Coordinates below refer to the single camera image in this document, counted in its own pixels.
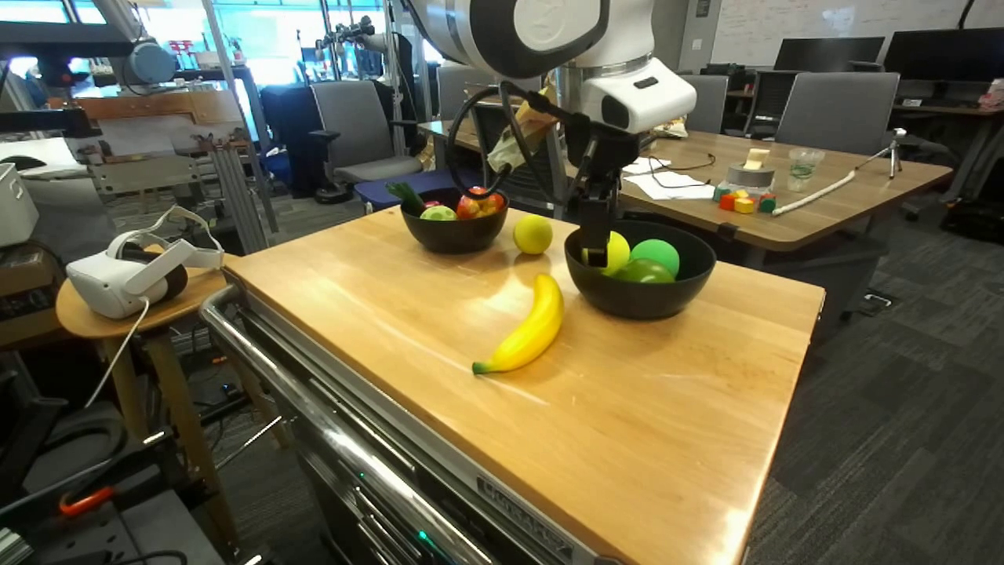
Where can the small silver tripod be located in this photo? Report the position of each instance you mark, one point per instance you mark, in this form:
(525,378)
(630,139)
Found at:
(899,152)

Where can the red toy block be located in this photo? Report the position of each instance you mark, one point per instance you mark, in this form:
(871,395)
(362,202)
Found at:
(728,202)

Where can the wooden office desk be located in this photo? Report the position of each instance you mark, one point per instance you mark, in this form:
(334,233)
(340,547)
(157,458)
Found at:
(836,205)

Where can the clear container yellow notes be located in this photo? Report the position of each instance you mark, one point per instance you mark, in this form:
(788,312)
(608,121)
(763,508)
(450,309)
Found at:
(752,174)

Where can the white rod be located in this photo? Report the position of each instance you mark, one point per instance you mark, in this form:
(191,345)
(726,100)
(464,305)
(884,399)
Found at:
(826,190)

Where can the green toy block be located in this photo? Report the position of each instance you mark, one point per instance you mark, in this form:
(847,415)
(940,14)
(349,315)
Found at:
(771,205)

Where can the white VR headset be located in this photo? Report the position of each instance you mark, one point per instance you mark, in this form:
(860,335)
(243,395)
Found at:
(114,284)

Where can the pale green fruit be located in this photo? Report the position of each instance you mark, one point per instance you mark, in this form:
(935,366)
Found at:
(437,211)

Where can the black computer monitor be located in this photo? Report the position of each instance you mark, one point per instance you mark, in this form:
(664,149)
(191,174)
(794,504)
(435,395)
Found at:
(941,52)
(834,52)

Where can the clear plastic cup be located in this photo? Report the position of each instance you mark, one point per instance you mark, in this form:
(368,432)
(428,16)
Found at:
(808,162)

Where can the blue chair seat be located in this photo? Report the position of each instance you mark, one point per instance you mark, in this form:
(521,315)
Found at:
(403,187)

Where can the aluminium frame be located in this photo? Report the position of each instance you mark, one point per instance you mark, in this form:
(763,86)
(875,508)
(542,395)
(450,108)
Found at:
(238,190)

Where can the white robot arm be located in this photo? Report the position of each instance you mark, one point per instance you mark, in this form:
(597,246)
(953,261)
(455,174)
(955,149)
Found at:
(544,32)

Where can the round wooden stool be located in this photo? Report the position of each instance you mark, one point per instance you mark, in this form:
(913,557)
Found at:
(205,284)

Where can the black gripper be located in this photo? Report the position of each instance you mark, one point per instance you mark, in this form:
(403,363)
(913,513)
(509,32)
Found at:
(599,158)

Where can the bright green round fruit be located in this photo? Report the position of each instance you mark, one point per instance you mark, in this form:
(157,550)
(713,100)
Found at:
(658,257)

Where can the white paper sheet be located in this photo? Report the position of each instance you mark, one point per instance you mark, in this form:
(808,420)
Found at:
(669,187)

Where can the black round bowl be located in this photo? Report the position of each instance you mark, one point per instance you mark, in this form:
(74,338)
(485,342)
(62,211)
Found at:
(455,238)
(639,300)

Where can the yellow toy block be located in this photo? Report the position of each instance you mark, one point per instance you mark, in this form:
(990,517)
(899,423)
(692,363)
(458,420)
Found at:
(744,202)

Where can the yellow round fruit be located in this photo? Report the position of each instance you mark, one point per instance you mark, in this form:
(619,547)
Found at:
(531,233)
(619,254)

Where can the white tool cart cabinet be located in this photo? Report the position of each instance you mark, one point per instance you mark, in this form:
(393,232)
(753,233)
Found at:
(419,466)

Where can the yellow plastic banana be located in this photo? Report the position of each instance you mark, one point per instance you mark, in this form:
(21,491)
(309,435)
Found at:
(527,335)

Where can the white box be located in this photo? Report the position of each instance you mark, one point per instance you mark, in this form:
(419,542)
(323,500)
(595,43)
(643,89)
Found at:
(17,205)

